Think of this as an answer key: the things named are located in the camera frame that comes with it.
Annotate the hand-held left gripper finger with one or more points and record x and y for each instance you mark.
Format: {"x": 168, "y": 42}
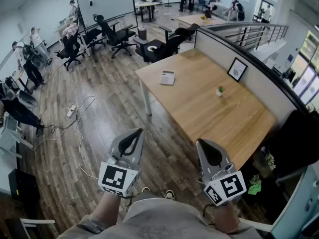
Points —
{"x": 114, "y": 146}
{"x": 138, "y": 151}

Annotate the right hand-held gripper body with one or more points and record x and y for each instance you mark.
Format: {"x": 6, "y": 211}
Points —
{"x": 229, "y": 185}

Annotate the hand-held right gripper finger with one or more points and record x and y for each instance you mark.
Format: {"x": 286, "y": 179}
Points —
{"x": 202, "y": 170}
{"x": 216, "y": 155}

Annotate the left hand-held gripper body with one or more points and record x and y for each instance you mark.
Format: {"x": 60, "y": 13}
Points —
{"x": 117, "y": 178}

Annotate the white calculator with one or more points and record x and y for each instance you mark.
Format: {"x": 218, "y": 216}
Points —
{"x": 167, "y": 78}

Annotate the person's left forearm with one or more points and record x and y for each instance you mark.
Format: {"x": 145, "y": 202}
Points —
{"x": 107, "y": 208}

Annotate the person's right forearm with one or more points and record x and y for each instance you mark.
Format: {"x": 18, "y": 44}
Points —
{"x": 225, "y": 218}

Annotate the green cloth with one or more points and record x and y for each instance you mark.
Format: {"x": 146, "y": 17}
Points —
{"x": 254, "y": 187}

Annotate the person's left shoe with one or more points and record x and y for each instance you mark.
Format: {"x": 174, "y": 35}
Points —
{"x": 146, "y": 190}

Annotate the person's shoe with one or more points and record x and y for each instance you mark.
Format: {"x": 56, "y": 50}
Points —
{"x": 169, "y": 194}
{"x": 146, "y": 190}

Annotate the person's right shoe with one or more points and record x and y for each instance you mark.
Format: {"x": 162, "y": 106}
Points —
{"x": 169, "y": 194}

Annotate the wooden desk with white legs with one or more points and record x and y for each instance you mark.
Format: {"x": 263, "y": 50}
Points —
{"x": 199, "y": 108}

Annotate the white power strip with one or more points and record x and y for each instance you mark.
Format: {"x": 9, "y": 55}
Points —
{"x": 71, "y": 110}

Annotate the person's grey shirt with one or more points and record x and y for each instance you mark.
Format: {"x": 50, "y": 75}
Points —
{"x": 162, "y": 220}

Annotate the small potted plant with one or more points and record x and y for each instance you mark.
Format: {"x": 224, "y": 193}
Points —
{"x": 220, "y": 91}

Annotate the grey partition panel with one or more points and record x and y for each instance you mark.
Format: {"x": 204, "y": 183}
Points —
{"x": 261, "y": 83}

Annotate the black framed picture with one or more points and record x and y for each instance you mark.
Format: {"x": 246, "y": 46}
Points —
{"x": 237, "y": 69}

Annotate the black case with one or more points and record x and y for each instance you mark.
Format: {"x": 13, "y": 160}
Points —
{"x": 23, "y": 185}

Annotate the white tape roll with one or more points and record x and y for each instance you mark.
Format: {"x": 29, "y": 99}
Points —
{"x": 150, "y": 49}

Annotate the white table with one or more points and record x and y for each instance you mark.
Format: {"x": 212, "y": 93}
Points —
{"x": 10, "y": 138}
{"x": 147, "y": 4}

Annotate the black office chair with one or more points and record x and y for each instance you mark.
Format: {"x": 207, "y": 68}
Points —
{"x": 93, "y": 35}
{"x": 113, "y": 37}
{"x": 172, "y": 45}
{"x": 71, "y": 48}

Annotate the dark waste bin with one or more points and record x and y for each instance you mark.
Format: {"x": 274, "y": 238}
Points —
{"x": 142, "y": 35}

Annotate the large glass window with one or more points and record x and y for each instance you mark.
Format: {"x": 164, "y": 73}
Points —
{"x": 306, "y": 81}

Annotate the checkered cloth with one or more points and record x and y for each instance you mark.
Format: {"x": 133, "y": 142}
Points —
{"x": 70, "y": 30}

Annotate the black metal railing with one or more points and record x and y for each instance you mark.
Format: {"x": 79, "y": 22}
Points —
{"x": 259, "y": 24}

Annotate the wooden table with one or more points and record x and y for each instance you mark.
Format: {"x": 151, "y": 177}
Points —
{"x": 192, "y": 20}

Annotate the large whiteboard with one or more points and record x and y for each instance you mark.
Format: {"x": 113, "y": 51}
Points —
{"x": 107, "y": 4}

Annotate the blue chair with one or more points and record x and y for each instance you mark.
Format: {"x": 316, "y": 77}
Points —
{"x": 202, "y": 1}

